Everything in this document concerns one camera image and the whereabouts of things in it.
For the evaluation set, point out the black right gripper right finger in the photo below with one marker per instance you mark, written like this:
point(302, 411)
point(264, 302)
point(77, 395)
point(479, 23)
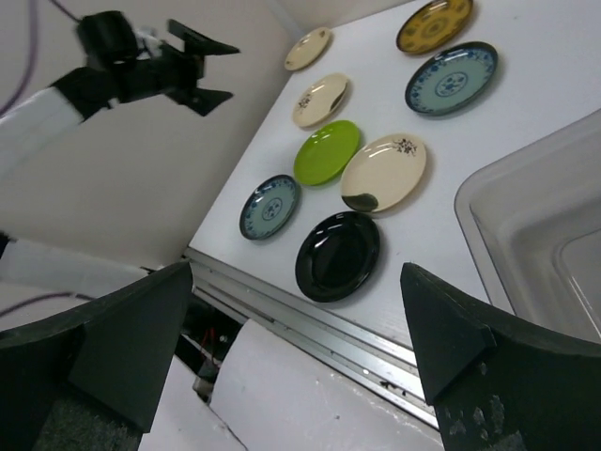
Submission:
point(495, 381)

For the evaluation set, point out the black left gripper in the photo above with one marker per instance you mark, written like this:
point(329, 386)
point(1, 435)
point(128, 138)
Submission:
point(173, 73)

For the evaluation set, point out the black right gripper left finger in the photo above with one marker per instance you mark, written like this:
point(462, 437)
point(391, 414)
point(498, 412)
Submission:
point(91, 378)

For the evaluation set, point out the small cream plate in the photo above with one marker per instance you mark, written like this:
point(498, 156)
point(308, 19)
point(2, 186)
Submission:
point(308, 49)

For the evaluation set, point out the black glossy plate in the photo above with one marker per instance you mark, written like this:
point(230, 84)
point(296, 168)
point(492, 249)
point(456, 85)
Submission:
point(337, 257)

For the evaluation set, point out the large cream plate dark patch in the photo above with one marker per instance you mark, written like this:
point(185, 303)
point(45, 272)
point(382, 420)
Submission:
point(383, 172)

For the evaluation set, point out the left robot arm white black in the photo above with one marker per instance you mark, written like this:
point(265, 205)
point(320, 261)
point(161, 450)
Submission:
point(49, 115)

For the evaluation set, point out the clear plastic bin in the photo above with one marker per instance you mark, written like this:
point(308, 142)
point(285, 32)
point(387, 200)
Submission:
point(532, 223)

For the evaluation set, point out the cream plate with dark patch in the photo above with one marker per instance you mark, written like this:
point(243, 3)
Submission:
point(320, 100)

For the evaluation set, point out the lime green plate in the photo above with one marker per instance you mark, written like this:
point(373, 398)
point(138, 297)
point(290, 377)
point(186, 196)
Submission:
point(326, 152)

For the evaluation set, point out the small blue patterned plate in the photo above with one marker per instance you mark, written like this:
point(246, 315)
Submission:
point(269, 207)

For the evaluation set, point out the white front cover panel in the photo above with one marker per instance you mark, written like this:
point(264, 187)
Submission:
point(269, 395)

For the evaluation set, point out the yellow patterned plate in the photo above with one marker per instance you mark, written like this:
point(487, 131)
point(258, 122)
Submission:
point(433, 25)

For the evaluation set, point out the large blue patterned plate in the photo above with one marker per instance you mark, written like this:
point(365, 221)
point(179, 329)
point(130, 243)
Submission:
point(452, 79)

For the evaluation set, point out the aluminium table rail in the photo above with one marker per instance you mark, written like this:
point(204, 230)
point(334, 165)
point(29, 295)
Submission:
point(383, 366)

